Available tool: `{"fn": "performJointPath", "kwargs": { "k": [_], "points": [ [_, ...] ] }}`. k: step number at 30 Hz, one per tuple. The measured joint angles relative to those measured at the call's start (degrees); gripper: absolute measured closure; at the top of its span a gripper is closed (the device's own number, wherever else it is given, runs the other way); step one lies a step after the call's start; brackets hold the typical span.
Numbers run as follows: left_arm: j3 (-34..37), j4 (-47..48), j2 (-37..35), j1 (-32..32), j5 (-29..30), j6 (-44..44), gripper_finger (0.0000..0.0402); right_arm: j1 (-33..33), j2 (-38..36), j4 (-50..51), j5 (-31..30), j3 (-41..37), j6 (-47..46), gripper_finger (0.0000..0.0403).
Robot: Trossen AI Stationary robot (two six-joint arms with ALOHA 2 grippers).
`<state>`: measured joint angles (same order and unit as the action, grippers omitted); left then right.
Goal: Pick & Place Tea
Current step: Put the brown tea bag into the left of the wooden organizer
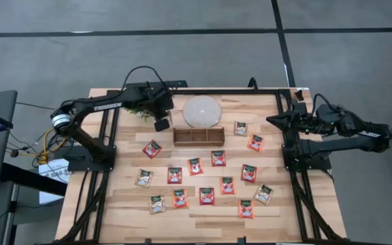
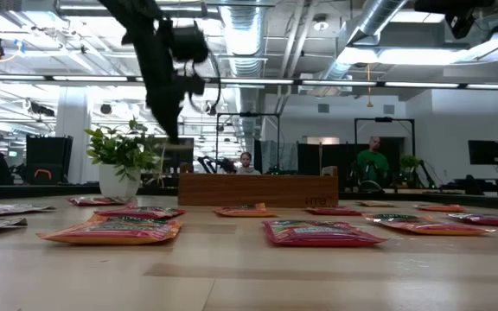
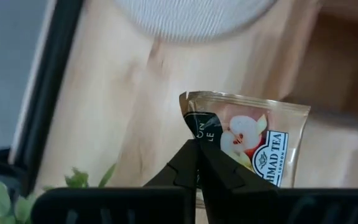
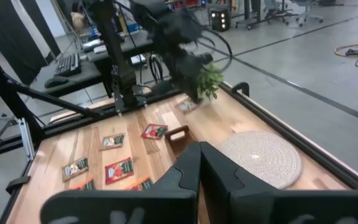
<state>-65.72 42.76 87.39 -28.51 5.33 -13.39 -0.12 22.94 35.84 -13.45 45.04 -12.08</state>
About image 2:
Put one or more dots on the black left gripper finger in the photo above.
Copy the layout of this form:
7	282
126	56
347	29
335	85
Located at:
169	125

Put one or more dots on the red strawberry tea packet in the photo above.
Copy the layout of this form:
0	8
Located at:
97	201
141	213
318	235
491	221
333	211

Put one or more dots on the wooden tea organizer box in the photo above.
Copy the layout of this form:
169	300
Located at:
257	190

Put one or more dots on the orange peach tea packet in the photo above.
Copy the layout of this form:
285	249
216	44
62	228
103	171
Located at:
439	208
244	211
426	226
110	233

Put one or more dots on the black background robot arm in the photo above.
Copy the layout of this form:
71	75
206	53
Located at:
426	173
225	165

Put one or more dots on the black round ceiling lamp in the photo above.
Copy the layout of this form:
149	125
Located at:
106	109

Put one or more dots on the green plant in white pot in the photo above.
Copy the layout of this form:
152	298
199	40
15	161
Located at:
119	185

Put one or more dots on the white building column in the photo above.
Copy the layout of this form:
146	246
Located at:
74	129

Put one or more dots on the black equipment case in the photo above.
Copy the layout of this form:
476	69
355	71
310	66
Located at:
48	155

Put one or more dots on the black partition screen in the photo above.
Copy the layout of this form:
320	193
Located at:
309	157

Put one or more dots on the small green background plant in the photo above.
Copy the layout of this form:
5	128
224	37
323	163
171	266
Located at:
410	162

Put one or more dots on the dark background desk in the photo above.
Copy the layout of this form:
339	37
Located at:
491	183

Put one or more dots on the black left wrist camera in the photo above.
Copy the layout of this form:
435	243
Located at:
188	43

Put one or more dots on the black metal frame stand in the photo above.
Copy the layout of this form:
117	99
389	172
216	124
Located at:
247	114
384	119

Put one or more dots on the grey wall vent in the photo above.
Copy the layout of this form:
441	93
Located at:
388	109
323	108

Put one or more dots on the black wall monitor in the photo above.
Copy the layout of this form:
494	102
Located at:
484	152

